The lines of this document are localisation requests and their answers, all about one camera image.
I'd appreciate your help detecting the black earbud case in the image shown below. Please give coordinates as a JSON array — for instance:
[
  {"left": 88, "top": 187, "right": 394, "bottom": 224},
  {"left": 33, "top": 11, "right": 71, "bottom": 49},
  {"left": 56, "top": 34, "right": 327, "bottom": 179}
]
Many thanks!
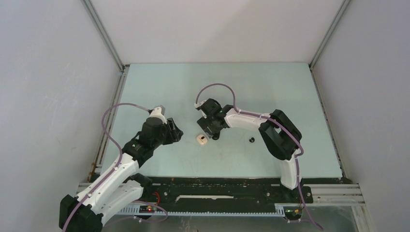
[{"left": 212, "top": 133, "right": 220, "bottom": 140}]

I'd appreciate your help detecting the beige earbud case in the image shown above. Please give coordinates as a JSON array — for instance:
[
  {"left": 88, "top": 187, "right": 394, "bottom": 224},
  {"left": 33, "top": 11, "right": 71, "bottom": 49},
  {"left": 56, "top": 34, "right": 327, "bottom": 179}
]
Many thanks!
[{"left": 196, "top": 134, "right": 208, "bottom": 145}]

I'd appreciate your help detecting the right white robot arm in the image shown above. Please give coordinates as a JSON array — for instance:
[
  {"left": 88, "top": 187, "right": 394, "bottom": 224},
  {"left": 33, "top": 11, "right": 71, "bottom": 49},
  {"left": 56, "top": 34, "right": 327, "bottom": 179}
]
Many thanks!
[{"left": 194, "top": 99, "right": 303, "bottom": 202}]

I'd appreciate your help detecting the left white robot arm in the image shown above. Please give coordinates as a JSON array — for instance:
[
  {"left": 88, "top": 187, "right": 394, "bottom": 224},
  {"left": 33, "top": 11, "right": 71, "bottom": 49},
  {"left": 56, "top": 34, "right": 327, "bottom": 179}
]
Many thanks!
[{"left": 59, "top": 117, "right": 183, "bottom": 232}]

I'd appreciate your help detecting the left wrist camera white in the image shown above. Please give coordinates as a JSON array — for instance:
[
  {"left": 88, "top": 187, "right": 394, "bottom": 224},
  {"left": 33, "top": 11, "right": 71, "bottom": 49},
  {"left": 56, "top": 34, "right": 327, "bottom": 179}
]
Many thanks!
[{"left": 149, "top": 105, "right": 167, "bottom": 124}]

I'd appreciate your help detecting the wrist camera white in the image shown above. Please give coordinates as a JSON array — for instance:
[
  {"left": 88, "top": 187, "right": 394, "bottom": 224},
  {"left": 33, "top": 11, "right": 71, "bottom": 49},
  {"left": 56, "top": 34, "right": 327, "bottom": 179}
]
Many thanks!
[
  {"left": 149, "top": 105, "right": 167, "bottom": 124},
  {"left": 194, "top": 100, "right": 206, "bottom": 110}
]

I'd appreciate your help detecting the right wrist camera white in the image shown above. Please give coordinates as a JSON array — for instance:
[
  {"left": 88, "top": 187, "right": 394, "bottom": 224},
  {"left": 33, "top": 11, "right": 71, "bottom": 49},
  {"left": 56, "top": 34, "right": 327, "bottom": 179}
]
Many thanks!
[{"left": 194, "top": 100, "right": 206, "bottom": 110}]

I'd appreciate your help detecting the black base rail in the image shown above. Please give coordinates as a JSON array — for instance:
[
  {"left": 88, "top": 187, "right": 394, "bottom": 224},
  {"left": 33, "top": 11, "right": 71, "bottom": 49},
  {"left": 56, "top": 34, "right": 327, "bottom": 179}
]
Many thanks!
[{"left": 141, "top": 176, "right": 313, "bottom": 214}]

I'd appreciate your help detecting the grey cable duct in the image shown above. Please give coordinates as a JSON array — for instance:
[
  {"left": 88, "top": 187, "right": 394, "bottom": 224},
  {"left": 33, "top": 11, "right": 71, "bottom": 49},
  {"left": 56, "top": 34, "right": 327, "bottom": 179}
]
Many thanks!
[{"left": 115, "top": 204, "right": 286, "bottom": 218}]

